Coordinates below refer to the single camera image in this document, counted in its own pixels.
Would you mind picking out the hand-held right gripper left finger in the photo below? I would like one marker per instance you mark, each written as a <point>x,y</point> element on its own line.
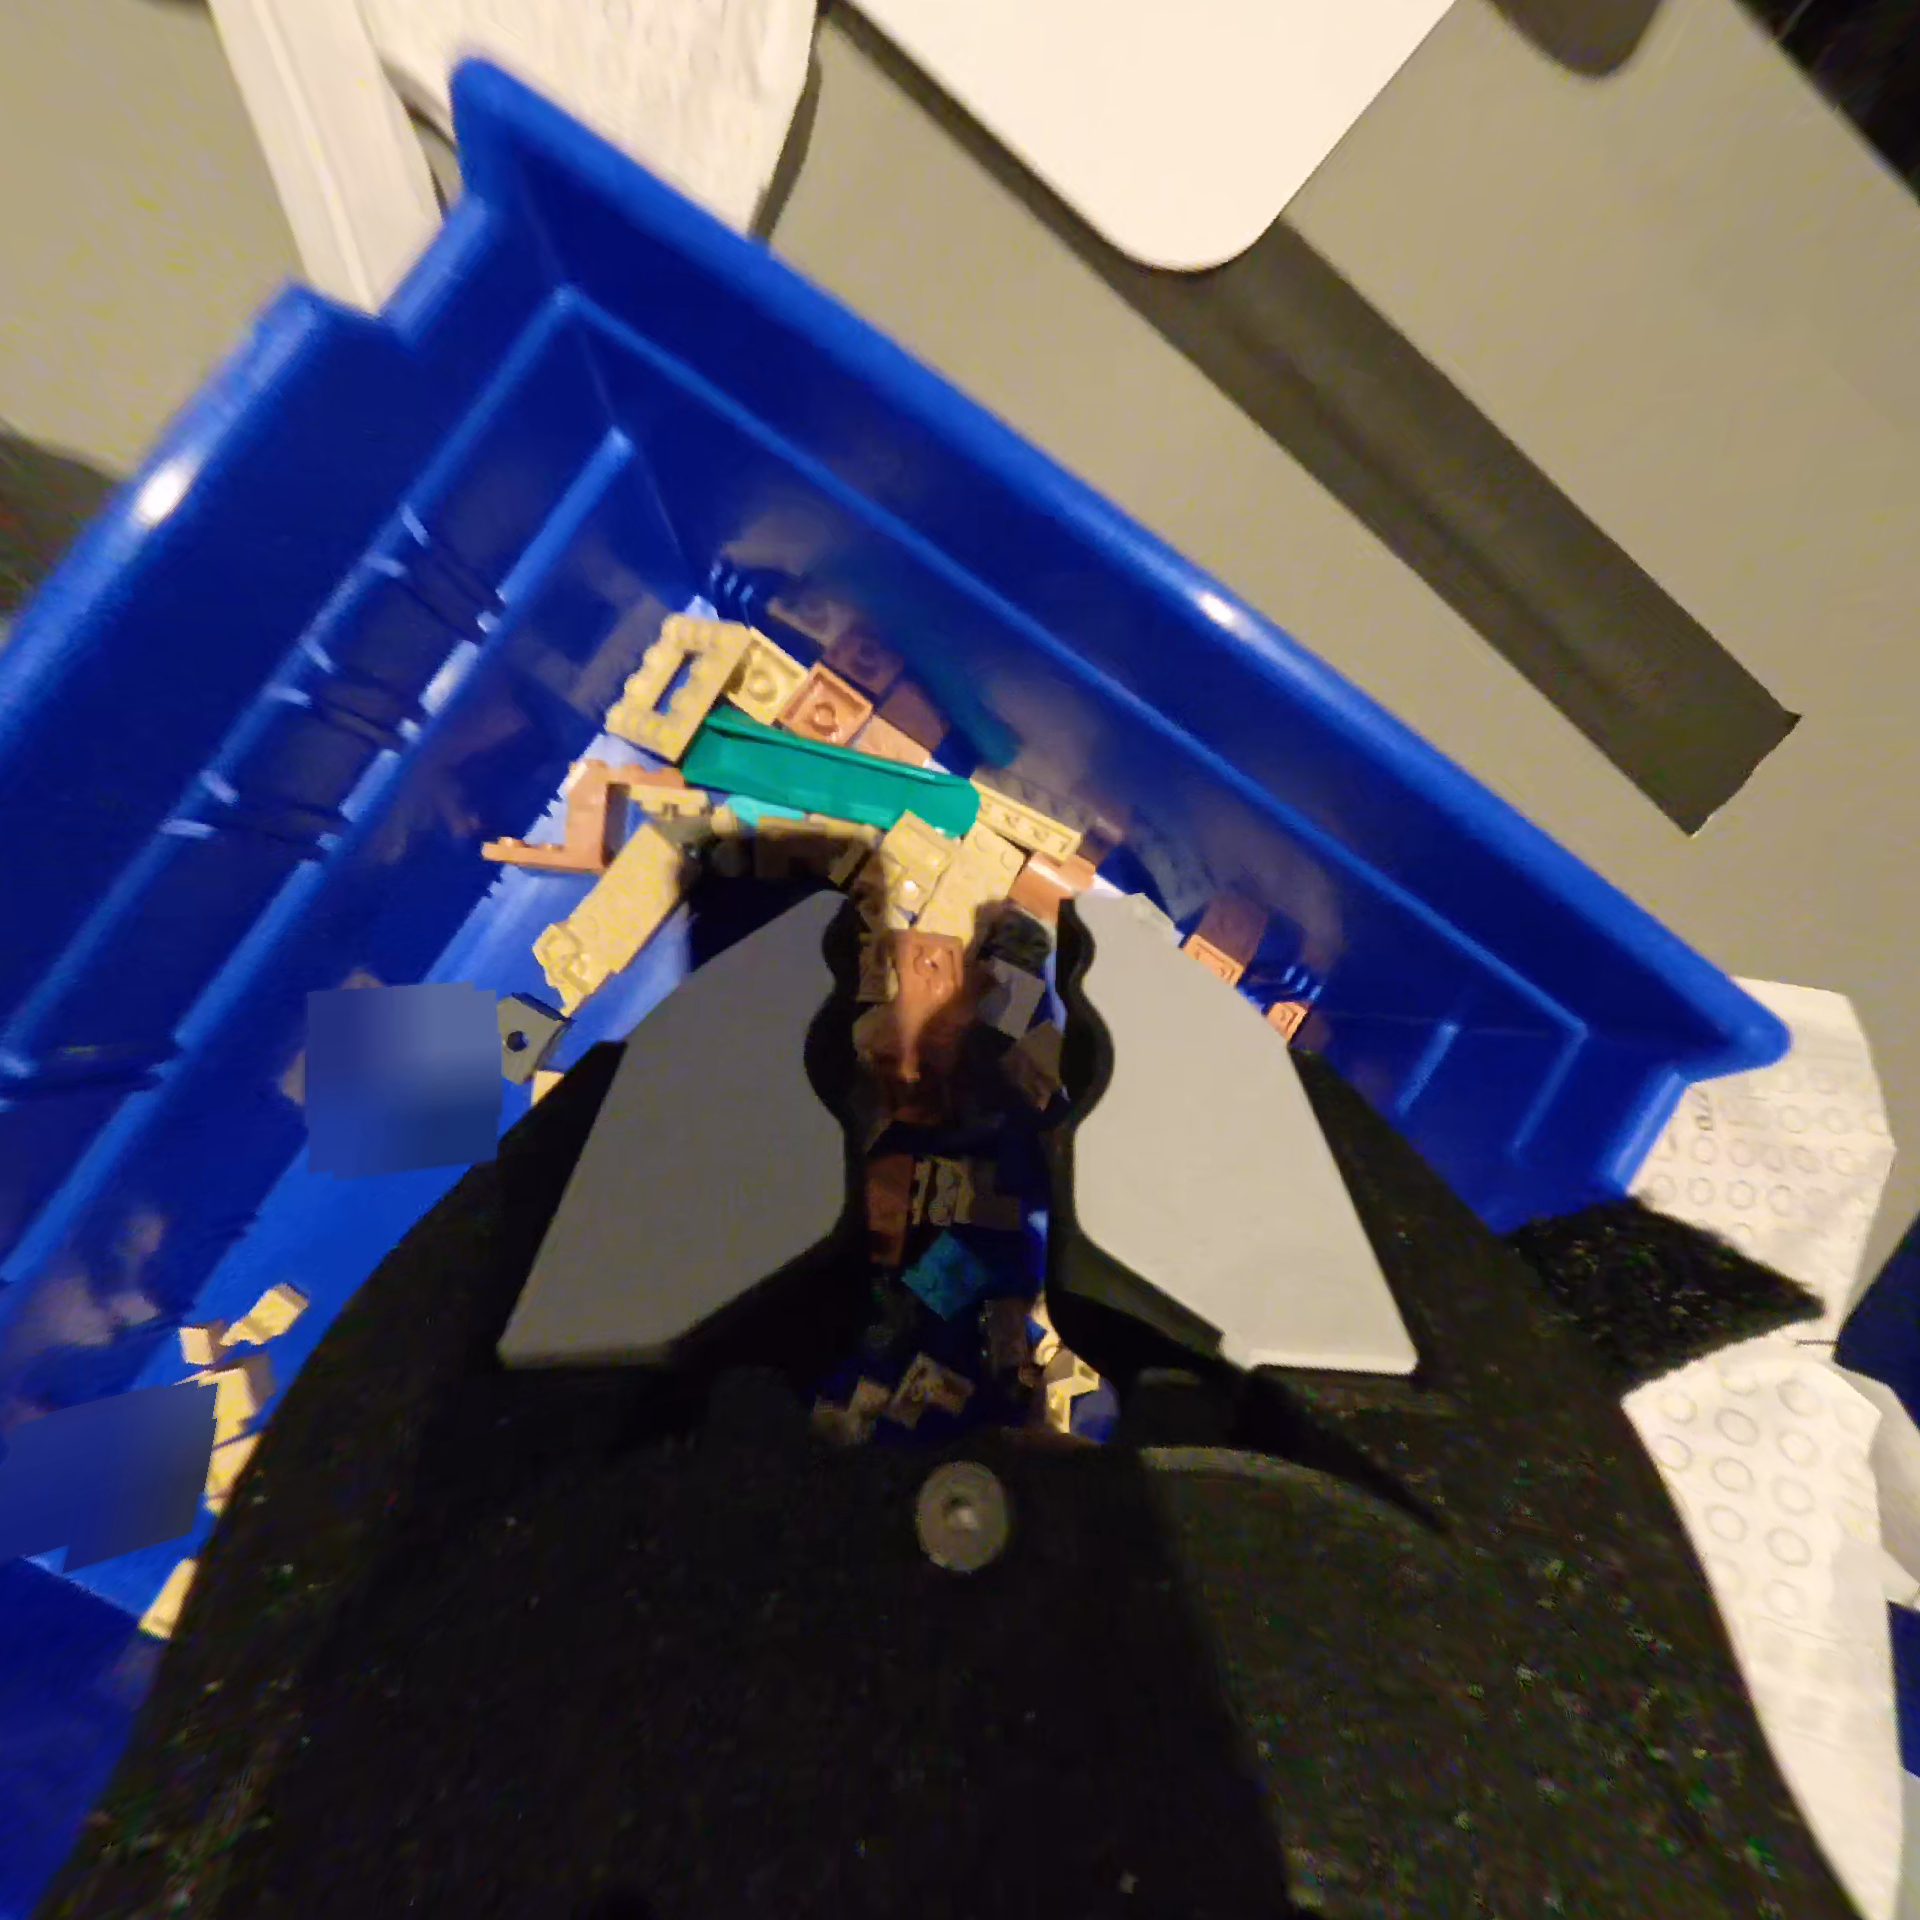
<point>691,1170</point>

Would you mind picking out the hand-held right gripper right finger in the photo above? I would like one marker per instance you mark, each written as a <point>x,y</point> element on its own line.
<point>1230,1185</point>

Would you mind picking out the large pile of toy bricks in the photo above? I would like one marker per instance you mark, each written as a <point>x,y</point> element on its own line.
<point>960,871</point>

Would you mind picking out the long teal toy brick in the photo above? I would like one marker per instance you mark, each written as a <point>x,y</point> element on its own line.
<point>811,773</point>

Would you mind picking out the blue plastic bin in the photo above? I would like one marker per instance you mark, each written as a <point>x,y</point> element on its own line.
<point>974,524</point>

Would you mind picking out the grey desk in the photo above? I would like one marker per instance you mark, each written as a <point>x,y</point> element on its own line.
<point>1651,374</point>

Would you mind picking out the white desk lamp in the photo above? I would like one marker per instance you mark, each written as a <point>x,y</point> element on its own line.
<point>1171,121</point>

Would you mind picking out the dark grey holed brick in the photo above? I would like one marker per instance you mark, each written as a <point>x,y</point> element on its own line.
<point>528,1050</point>

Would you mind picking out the small scatter of toy bricks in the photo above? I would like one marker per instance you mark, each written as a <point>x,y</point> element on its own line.
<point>262,1316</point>

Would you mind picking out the large white paper bag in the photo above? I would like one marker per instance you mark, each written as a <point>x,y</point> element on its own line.
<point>1770,1500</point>

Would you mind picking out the black tape strip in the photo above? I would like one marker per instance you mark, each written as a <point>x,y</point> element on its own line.
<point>1501,524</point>

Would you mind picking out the tan studded frame brick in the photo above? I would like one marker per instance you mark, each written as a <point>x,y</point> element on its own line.
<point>721,649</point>

